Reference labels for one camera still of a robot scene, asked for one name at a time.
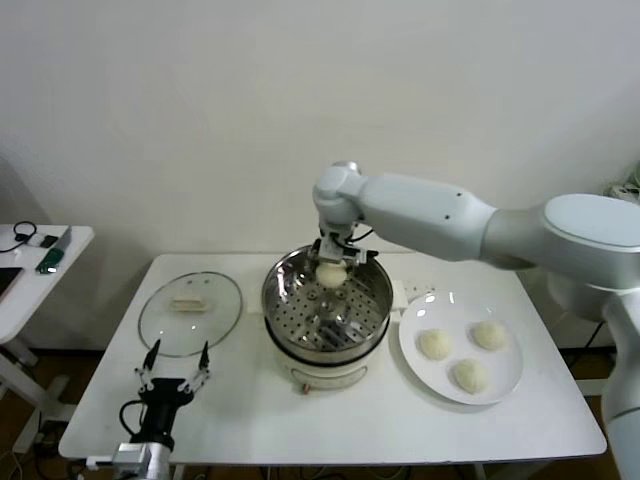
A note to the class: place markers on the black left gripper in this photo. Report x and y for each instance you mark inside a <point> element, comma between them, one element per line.
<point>162,405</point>

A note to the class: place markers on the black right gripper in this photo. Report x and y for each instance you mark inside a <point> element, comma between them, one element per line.
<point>334,245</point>

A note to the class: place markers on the white steamed baozi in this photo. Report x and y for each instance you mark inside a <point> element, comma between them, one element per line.
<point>490,334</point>
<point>470,375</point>
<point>330,277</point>
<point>435,344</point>

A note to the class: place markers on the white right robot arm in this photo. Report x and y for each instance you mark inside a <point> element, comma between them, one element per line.
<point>450,220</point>

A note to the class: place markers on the stainless steel steamer pot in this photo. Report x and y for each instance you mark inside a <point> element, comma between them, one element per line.
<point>372,282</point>

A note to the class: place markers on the white electric cooker base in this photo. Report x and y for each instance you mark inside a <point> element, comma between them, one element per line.
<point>330,377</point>

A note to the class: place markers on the white side table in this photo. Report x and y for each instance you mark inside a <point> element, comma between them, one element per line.
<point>50,295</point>

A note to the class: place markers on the white round plate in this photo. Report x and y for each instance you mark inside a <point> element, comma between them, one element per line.
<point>480,305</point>

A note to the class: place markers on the green circuit board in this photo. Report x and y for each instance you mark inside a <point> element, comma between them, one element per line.
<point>50,261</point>

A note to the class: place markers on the small black device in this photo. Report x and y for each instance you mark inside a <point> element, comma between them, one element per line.
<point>48,242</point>

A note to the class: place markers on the dark tablet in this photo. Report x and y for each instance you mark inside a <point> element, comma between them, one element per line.
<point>9,282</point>

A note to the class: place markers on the white extension socket with plugs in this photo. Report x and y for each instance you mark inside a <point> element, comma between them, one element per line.
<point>625,192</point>

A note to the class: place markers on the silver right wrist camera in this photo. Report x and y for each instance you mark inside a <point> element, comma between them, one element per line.
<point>360,252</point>

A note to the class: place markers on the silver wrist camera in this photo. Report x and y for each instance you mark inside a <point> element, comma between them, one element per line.
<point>132,457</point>
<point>360,252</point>

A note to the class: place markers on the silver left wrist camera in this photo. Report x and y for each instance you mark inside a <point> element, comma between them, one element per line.
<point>132,457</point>

